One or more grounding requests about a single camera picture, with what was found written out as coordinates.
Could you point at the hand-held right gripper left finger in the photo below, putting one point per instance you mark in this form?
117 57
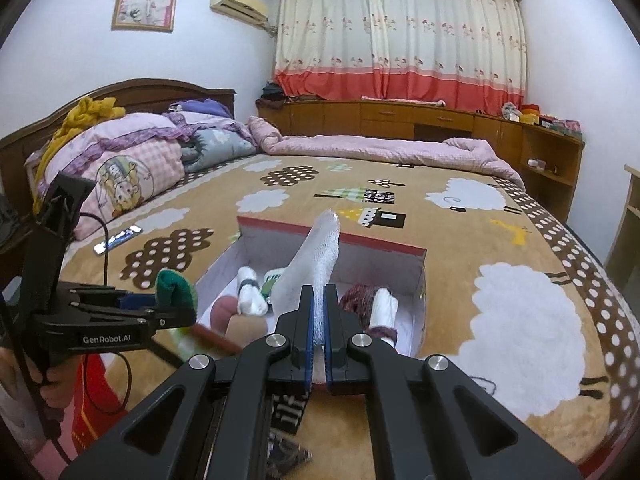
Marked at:
307 330

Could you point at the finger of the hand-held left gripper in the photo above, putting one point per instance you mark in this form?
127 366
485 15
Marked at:
95 292
165 316

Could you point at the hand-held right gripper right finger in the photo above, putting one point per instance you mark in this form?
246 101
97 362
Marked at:
329 335

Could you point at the brown pink sock ball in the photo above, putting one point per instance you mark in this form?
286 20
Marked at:
225 312

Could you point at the white waffle sock roll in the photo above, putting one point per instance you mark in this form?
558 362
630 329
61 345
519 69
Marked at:
385 310

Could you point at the small white grey sock roll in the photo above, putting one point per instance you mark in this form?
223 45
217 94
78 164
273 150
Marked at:
250 302

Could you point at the white mesh sock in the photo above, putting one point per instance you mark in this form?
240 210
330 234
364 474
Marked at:
315 260

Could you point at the red cardboard shoe box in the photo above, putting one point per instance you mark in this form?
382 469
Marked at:
380 265

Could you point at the person's left forearm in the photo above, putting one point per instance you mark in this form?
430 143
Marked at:
15 410

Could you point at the person's left hand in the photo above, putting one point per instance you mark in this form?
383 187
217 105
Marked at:
60 385

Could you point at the mobile phone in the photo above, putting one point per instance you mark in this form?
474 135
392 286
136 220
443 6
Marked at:
117 239

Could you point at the dark shiny packet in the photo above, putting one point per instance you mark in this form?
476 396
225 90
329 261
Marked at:
287 455

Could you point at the pink checked cartoon pillow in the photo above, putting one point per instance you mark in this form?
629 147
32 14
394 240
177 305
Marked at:
140 160

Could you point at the printed plush blanket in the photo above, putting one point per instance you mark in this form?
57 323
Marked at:
450 240

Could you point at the yellow knit scarf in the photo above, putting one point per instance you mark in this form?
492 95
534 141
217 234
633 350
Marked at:
85 110

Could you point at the grey blue quilt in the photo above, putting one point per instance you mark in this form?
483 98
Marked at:
220 145

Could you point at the pink quilt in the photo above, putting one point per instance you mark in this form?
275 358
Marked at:
400 150

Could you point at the wooden headboard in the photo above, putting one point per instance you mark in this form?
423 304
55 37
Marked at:
150 87

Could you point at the purple cloth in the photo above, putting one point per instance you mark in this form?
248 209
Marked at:
205 107

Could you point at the dark clothes pile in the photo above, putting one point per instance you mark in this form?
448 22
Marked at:
272 92

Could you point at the pink cloth strip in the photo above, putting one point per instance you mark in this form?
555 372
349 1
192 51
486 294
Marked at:
400 100

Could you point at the wooden cabinet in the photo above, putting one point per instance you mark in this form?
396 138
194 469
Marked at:
450 120

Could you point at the colourful clutter pile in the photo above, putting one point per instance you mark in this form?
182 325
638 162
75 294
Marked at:
530 112

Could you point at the cream and red curtain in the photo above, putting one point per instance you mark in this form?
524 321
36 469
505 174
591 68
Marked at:
400 35

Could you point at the wooden desk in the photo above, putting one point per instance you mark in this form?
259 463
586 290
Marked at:
627 230

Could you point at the wall air conditioner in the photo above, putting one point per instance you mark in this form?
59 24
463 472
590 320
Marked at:
240 2

